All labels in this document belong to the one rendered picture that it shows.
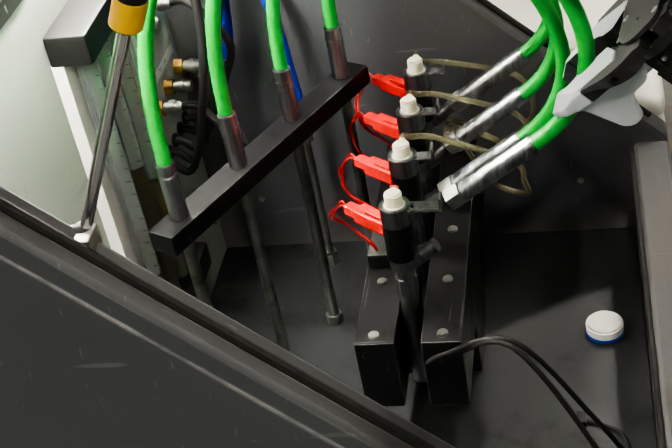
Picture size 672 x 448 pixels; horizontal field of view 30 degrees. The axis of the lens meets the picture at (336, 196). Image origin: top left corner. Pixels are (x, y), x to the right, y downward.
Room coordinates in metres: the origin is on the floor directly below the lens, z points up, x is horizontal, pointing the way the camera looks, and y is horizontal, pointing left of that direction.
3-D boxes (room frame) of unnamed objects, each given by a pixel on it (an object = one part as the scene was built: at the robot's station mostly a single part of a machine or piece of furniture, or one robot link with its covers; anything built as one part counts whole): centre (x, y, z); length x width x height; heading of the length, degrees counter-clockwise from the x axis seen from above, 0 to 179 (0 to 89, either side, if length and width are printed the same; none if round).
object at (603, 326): (0.99, -0.25, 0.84); 0.04 x 0.04 x 0.01
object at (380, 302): (1.03, -0.08, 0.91); 0.34 x 0.10 x 0.15; 166
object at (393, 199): (0.92, -0.05, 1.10); 0.02 x 0.02 x 0.03
